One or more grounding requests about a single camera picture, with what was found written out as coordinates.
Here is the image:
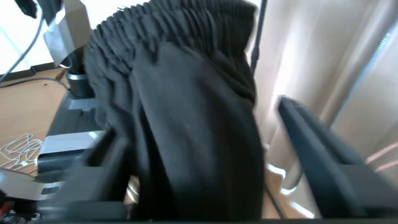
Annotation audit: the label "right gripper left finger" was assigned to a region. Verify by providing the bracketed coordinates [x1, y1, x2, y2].
[37, 128, 132, 218]

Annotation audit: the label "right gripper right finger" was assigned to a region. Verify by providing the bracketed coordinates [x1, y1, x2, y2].
[277, 96, 398, 218]

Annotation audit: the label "black drawstring shorts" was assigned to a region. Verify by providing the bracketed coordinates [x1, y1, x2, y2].
[82, 0, 267, 220]

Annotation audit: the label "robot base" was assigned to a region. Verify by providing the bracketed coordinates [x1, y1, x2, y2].
[0, 46, 139, 220]

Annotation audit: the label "pink clothes hanger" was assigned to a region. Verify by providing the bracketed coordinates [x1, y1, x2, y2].
[364, 141, 398, 174]

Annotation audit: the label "black clothes rack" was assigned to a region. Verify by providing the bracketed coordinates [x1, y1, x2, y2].
[249, 0, 269, 76]

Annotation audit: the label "beige curtain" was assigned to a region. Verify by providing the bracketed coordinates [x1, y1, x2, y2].
[245, 0, 398, 218]

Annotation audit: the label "white cable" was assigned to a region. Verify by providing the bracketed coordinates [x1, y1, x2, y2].
[0, 133, 44, 171]

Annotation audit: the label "grey cable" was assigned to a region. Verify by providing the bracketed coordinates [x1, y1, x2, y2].
[0, 14, 45, 84]

